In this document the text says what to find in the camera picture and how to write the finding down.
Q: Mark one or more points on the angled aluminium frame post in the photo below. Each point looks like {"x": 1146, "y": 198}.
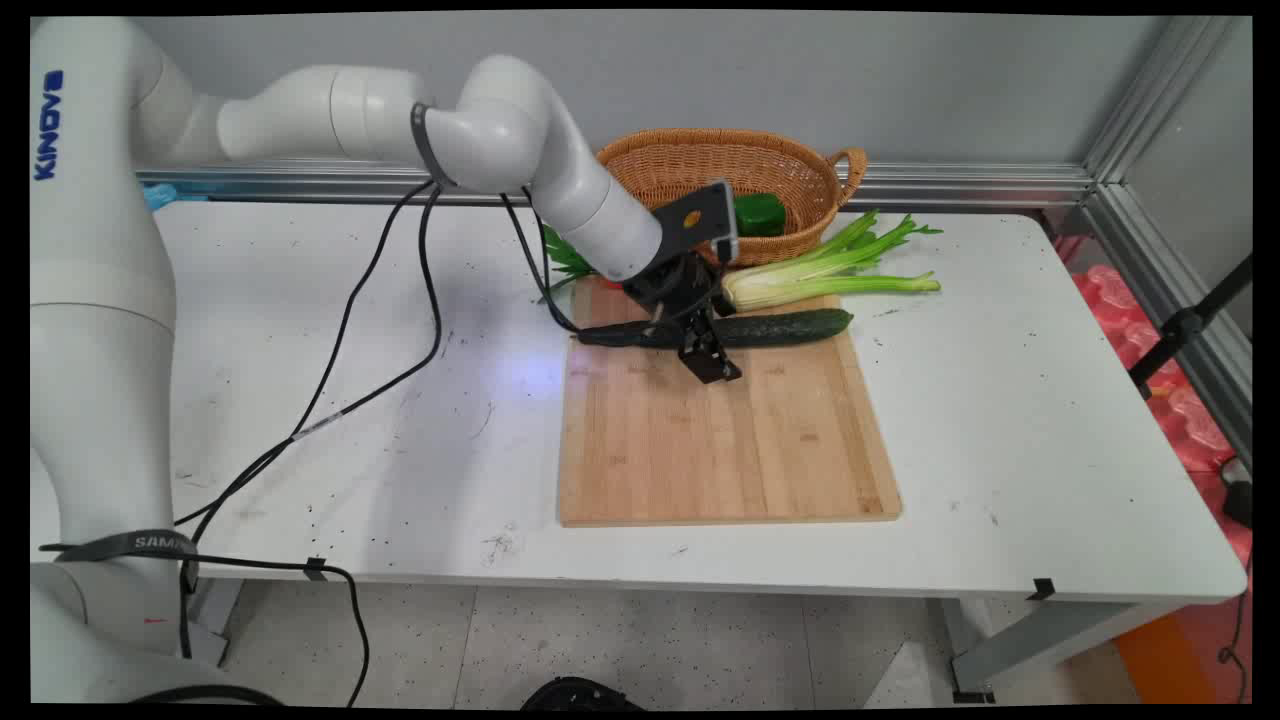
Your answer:
{"x": 1140, "y": 110}

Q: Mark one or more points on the red bubble wrap sheet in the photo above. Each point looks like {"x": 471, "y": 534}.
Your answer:
{"x": 1190, "y": 420}

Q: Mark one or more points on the green celery stalk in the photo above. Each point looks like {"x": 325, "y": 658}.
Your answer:
{"x": 800, "y": 282}

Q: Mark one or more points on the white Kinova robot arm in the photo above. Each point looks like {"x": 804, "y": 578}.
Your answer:
{"x": 100, "y": 330}

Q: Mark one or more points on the grey metal table leg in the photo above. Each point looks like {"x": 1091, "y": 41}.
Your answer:
{"x": 1040, "y": 640}
{"x": 215, "y": 620}

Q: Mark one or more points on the orange toy carrot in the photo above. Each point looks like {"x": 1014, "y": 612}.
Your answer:
{"x": 568, "y": 255}

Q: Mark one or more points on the black tripod stand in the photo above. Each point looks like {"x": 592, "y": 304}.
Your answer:
{"x": 1185, "y": 325}

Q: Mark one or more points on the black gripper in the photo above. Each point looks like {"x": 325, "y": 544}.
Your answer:
{"x": 672, "y": 285}

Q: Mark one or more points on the bamboo cutting board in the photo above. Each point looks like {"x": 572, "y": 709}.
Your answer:
{"x": 720, "y": 450}

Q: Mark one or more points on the horizontal aluminium frame rail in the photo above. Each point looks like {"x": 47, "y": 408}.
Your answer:
{"x": 950, "y": 185}

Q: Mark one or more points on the woven wicker basket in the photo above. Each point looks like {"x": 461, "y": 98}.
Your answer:
{"x": 690, "y": 160}

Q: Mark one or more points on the dark green cucumber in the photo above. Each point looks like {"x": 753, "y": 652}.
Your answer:
{"x": 790, "y": 327}

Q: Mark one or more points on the green bell pepper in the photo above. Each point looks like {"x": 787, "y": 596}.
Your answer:
{"x": 760, "y": 214}

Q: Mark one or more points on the black table edge clip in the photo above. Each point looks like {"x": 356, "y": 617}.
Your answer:
{"x": 1041, "y": 588}
{"x": 315, "y": 569}

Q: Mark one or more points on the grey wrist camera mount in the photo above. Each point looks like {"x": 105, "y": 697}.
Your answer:
{"x": 697, "y": 218}

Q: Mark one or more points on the black round floor object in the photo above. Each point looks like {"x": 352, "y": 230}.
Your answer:
{"x": 580, "y": 695}

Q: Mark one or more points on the blue bubble wrap sheet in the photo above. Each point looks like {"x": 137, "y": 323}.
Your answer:
{"x": 160, "y": 195}

